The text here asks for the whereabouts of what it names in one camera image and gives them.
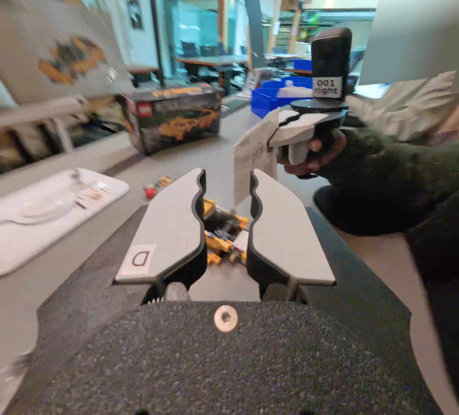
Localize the lego instruction booklet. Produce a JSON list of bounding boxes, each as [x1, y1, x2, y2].
[[0, 0, 134, 104]]

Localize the black pole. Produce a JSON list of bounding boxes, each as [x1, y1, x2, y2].
[[142, 0, 166, 88]]

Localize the lego sticker sheet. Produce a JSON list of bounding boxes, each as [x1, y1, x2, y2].
[[73, 180, 117, 209]]

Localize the black flag panel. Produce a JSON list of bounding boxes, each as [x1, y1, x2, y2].
[[237, 0, 267, 68]]

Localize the yellow lego car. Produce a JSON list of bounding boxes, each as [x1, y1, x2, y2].
[[202, 199, 251, 267]]

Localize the white paper bag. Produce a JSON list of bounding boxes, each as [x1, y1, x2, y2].
[[233, 108, 281, 208]]

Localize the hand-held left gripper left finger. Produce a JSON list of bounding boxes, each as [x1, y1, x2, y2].
[[114, 168, 208, 288]]

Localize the person's right hand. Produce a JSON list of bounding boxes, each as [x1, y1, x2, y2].
[[276, 130, 348, 178]]

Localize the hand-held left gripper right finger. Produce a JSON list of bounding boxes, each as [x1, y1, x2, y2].
[[246, 168, 336, 298]]

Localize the white papers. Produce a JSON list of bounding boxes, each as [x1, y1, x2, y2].
[[278, 80, 312, 98]]

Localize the white book stand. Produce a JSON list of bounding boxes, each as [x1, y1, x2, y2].
[[0, 97, 130, 276]]

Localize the black lego set box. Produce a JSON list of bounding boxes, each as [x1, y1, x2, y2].
[[118, 84, 224, 156]]

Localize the long office desk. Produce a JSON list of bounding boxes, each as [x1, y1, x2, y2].
[[176, 55, 251, 93]]

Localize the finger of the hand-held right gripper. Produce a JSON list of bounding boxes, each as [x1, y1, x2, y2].
[[268, 122, 314, 148], [278, 111, 330, 128]]

